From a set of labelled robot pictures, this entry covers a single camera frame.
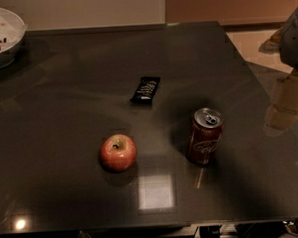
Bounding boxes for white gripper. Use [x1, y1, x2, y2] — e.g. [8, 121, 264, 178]
[264, 6, 298, 137]

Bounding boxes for red coke can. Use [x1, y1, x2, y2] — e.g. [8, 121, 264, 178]
[186, 108, 224, 165]

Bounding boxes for black rxbar chocolate bar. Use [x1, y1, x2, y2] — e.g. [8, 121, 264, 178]
[130, 76, 160, 104]

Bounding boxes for red apple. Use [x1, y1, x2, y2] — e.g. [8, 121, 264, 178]
[100, 134, 137, 173]

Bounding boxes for white bowl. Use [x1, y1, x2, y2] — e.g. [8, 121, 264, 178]
[0, 10, 27, 69]

